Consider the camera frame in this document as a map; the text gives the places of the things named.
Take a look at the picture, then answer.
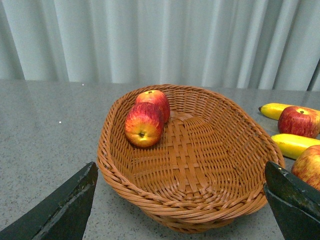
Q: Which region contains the red yellow apple front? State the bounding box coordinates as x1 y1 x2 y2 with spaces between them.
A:
124 102 164 148

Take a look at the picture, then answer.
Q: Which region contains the brown wicker apple basket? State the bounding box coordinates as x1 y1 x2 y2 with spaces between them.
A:
97 84 285 234

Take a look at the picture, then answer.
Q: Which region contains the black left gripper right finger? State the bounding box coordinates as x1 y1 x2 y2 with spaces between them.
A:
263 161 320 240

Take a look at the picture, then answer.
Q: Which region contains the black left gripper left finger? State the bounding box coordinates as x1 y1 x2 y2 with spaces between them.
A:
0 162 98 240

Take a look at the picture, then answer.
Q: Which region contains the yellow banana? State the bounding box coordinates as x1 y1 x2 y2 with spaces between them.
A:
271 133 320 160
258 102 320 121

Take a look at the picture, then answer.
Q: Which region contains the white pleated curtain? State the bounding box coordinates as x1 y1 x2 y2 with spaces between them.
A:
0 0 320 91

